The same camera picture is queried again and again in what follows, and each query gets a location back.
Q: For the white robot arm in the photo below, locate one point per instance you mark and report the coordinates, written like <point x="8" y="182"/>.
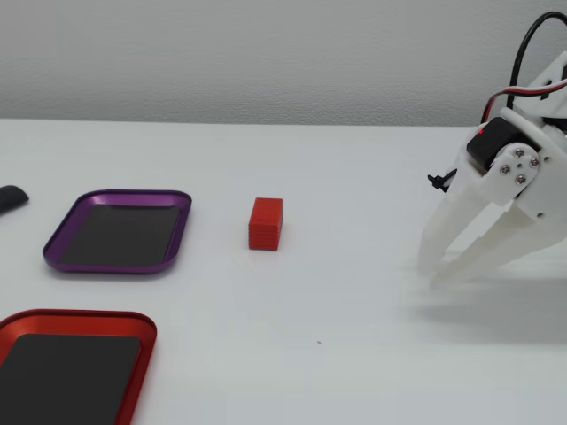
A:
<point x="553" y="75"/>

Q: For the red ribbed block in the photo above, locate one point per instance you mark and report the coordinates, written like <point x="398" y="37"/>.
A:
<point x="265" y="223"/>

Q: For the red metal tray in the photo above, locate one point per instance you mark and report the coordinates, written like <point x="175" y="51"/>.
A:
<point x="66" y="376"/>

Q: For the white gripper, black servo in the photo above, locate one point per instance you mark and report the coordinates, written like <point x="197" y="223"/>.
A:
<point x="517" y="167"/>

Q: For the dark rounded object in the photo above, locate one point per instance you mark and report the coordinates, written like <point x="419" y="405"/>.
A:
<point x="11" y="198"/>

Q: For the purple metal tray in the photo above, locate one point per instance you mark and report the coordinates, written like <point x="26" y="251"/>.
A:
<point x="119" y="234"/>

